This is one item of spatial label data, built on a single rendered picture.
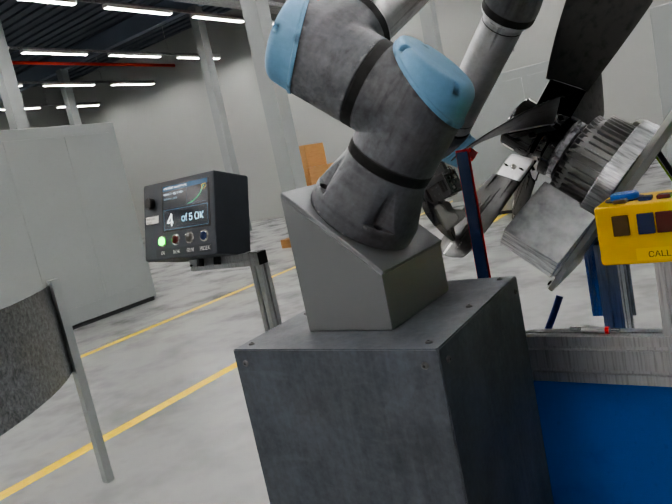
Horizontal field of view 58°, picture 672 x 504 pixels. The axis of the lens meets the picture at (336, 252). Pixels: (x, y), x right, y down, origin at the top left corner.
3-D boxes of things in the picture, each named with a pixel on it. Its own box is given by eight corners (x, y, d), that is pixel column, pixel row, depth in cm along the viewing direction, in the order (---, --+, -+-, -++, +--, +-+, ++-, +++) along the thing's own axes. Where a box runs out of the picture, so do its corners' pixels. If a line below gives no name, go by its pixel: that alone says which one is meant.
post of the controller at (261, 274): (283, 330, 141) (265, 249, 139) (275, 335, 139) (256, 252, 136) (274, 330, 143) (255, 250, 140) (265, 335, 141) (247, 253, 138)
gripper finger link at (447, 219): (465, 235, 136) (447, 199, 137) (444, 245, 140) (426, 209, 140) (470, 232, 139) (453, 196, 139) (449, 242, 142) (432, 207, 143)
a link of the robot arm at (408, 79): (421, 190, 72) (478, 86, 66) (327, 134, 74) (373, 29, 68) (444, 167, 83) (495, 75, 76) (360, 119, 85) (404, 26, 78)
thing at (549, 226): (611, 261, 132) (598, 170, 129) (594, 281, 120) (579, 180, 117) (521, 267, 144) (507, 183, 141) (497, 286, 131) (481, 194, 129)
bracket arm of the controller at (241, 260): (268, 262, 139) (265, 249, 139) (259, 265, 137) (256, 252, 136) (200, 268, 153) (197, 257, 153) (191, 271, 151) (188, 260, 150)
